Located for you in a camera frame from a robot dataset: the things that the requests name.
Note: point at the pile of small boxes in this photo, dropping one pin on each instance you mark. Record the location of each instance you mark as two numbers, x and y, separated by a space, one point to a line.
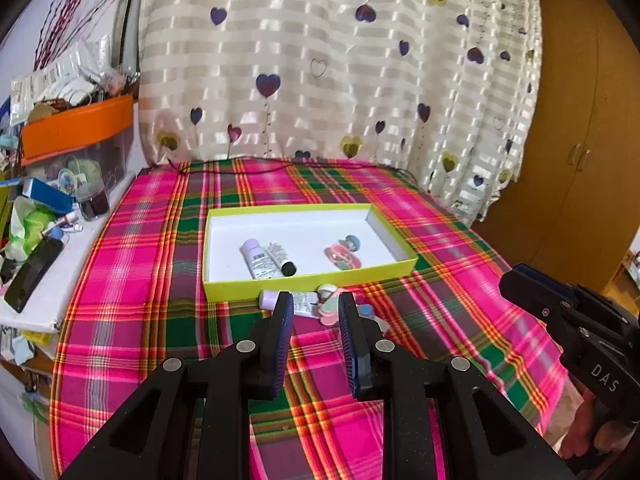
25 355

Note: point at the brown wooden wardrobe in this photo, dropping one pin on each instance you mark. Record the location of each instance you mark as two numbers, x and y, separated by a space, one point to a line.
575 135

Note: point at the black phone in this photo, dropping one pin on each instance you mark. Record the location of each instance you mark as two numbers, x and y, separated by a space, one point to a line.
32 275

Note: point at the white tube lavender cap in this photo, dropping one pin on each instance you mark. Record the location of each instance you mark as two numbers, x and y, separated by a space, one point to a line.
267 300

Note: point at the lavender cream tube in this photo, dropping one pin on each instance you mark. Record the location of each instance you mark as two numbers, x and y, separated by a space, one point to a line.
257 260

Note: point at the orange-lidded clear storage bin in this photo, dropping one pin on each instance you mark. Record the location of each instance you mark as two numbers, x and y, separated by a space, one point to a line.
75 122

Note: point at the dark glass jar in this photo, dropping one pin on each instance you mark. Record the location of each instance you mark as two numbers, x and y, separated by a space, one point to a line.
95 207

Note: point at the person's right hand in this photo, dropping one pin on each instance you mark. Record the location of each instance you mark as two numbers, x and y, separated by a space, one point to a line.
580 430

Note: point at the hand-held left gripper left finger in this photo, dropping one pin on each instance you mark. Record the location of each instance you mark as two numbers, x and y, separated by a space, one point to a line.
282 345

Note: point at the purple branches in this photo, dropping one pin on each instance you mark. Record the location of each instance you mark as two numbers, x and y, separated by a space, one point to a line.
65 30

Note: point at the white tube black cap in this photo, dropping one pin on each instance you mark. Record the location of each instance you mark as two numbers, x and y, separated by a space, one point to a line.
280 257

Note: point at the white side cabinet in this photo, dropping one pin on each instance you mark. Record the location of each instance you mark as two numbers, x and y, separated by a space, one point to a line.
75 260

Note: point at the pink green plaid tablecloth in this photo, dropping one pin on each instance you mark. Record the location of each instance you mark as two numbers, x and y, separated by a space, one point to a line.
150 285

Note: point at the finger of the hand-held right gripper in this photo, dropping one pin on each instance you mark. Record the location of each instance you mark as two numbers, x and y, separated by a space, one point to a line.
520 287
537 274

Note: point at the pile of white packets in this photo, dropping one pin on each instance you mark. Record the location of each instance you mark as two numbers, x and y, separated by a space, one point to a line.
55 77

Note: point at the small round blue container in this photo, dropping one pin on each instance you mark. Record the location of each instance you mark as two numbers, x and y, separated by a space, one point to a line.
66 180

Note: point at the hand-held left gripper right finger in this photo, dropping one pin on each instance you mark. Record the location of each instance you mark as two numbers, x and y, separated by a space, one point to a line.
350 355

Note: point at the blue cardboard box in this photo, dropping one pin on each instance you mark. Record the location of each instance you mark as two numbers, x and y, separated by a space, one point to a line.
47 195

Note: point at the cream striped heart curtain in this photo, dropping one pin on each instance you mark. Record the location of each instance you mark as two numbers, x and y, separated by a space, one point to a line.
325 85

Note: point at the yellow-green shallow box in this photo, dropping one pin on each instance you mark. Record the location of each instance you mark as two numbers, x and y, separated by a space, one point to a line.
305 230

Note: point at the blue knob roller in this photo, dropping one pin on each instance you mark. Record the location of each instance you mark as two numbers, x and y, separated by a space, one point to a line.
352 242

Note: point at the green white crumpled cloth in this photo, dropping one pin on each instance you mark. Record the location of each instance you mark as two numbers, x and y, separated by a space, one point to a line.
30 225

